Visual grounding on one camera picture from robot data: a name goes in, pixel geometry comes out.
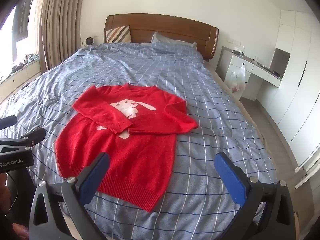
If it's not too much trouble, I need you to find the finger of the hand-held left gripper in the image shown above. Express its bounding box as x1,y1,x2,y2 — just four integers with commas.
0,115,17,130
20,128,46,148

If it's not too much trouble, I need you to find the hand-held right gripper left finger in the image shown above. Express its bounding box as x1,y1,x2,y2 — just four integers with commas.
28,152,110,240

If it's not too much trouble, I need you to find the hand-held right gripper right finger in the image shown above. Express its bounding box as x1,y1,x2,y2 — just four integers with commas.
214,151,297,240

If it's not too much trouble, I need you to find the red sweater with rabbit print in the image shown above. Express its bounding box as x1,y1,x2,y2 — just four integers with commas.
55,84,199,212

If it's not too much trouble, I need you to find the pile of clothes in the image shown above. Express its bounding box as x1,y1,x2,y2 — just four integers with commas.
0,52,39,80

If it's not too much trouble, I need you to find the white window bench cabinet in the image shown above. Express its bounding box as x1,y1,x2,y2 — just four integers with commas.
0,60,42,103

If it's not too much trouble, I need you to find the blue checked blanket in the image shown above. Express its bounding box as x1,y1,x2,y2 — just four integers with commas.
0,42,278,240

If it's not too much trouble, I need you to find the clear plastic bag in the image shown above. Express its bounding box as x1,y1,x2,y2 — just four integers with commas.
226,62,247,94

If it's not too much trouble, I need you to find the window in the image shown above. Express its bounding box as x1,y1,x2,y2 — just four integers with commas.
0,0,35,68

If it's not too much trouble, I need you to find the white wardrobe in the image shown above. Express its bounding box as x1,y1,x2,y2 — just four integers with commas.
260,10,320,170

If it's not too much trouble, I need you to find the white desk with drawers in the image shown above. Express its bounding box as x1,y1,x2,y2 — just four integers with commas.
216,46,283,102

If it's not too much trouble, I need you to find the beige curtain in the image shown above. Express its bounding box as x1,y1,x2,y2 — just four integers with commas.
39,0,88,72

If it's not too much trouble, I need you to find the striped cushion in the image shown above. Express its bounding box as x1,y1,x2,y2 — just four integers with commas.
105,25,132,44

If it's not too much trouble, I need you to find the blue checked pillow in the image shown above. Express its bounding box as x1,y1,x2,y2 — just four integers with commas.
150,32,198,54

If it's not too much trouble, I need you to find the wooden bed headboard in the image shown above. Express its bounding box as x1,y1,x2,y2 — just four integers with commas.
104,13,219,62

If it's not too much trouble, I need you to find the black cable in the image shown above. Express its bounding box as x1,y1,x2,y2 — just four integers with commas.
7,172,20,207

